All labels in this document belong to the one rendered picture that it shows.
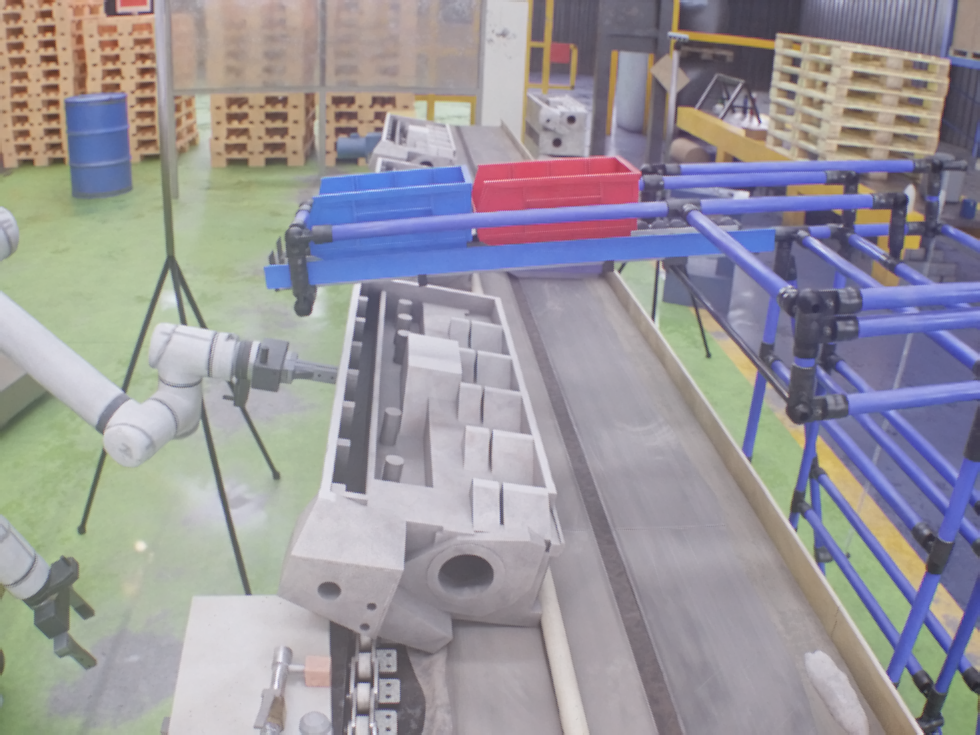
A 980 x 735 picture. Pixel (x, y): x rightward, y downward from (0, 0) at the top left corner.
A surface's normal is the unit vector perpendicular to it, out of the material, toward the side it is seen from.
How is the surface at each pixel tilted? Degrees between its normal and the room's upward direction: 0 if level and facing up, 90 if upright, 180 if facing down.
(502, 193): 92
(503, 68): 90
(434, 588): 90
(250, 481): 0
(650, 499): 0
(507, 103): 90
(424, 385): 46
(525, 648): 0
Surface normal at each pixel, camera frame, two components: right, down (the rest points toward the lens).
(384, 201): 0.07, 0.44
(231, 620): 0.04, -0.91
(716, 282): -0.35, 0.37
